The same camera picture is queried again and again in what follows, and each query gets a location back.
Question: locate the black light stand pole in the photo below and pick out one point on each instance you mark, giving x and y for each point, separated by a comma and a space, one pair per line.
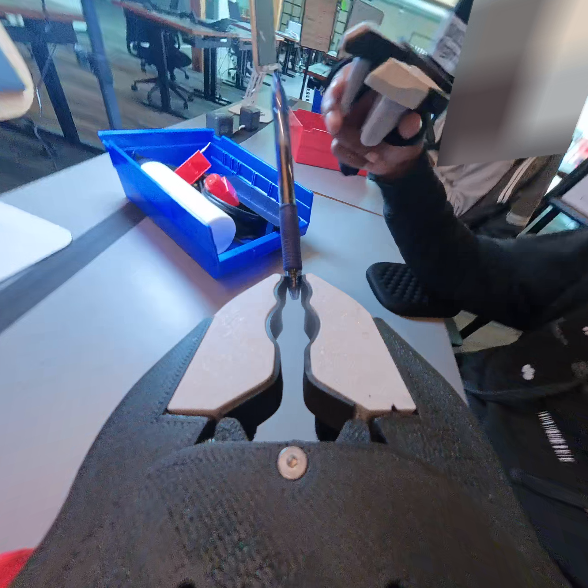
101, 69

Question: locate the red dome cap block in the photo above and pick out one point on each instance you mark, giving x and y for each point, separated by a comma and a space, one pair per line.
223, 188

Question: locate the grey power adapter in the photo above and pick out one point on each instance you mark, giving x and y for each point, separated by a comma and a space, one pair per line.
219, 123
249, 118

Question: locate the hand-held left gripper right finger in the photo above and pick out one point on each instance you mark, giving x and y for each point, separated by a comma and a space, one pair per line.
358, 363

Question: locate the wooden desk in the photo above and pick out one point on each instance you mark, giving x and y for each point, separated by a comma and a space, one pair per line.
41, 18
197, 25

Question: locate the black office chair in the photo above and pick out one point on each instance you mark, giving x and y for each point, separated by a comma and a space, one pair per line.
158, 50

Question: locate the blue gel pen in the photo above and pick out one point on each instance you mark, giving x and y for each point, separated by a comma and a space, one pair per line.
289, 220

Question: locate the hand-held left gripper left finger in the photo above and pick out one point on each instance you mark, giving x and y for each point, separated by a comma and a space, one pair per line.
225, 363

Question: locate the black board book stand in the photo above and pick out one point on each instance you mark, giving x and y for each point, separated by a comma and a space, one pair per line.
27, 239
264, 32

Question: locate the white cylinder roll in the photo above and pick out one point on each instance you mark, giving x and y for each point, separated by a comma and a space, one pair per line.
193, 202

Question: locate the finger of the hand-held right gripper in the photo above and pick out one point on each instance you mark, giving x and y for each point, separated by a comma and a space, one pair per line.
356, 82
399, 80

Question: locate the blue storage bin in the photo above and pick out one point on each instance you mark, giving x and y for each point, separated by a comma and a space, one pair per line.
318, 101
160, 211

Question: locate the red plastic block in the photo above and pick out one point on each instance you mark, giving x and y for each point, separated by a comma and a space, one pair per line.
193, 167

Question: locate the black textured armrest pad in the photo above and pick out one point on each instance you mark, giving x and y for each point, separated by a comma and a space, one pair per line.
404, 289

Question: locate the person's right forearm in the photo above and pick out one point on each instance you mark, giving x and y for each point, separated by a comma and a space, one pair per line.
436, 248

